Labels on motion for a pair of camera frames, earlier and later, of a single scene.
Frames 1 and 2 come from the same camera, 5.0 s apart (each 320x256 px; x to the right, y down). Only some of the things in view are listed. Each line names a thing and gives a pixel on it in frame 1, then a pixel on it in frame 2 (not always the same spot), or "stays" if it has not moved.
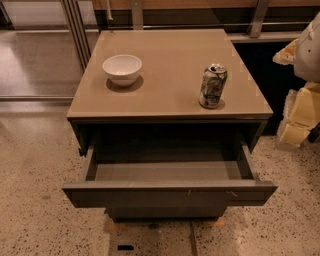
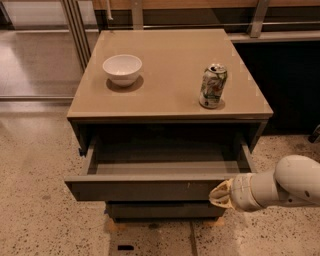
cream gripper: x=308 y=55 to x=242 y=193
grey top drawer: x=169 y=172 stays
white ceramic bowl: x=123 y=69 stays
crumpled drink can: x=212 y=85 stays
